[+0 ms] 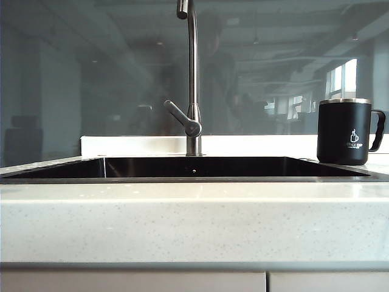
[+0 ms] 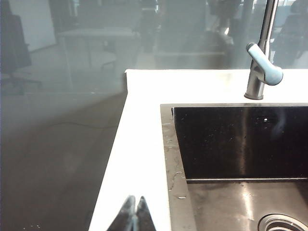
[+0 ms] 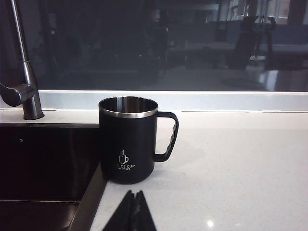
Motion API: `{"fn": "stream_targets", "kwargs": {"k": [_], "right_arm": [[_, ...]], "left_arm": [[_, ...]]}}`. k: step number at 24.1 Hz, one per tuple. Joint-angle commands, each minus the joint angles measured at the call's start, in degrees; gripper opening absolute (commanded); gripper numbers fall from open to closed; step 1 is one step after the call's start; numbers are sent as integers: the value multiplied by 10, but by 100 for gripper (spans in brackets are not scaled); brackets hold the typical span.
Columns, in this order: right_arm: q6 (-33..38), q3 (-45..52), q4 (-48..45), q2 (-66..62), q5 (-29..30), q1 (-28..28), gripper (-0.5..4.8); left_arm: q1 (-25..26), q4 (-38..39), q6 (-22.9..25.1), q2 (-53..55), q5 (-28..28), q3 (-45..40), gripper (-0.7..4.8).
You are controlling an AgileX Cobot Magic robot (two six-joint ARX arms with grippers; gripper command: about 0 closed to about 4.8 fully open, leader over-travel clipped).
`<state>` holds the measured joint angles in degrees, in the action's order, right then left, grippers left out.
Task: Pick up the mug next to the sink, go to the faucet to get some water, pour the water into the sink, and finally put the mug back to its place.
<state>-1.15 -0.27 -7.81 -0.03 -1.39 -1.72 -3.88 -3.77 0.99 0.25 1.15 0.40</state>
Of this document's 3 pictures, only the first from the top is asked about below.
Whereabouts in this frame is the steel faucet lever handle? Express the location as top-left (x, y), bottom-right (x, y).
top-left (163, 100), bottom-right (203, 137)

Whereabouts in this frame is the black mug with steel rim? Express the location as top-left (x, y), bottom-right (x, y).
top-left (316, 98), bottom-right (387, 167)

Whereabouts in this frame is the black undermount sink basin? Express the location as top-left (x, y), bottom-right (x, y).
top-left (0, 155), bottom-right (381, 184)

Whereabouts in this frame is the stainless steel gooseneck faucet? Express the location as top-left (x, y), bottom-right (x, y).
top-left (176, 0), bottom-right (204, 158)

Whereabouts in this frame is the white stone counter upstand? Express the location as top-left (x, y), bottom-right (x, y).
top-left (80, 134), bottom-right (389, 158)

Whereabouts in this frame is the wide beige cabinet door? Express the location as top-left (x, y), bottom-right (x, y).
top-left (0, 271), bottom-right (267, 292)

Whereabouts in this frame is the narrow beige cabinet door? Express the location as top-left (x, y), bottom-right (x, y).
top-left (268, 271), bottom-right (389, 292)

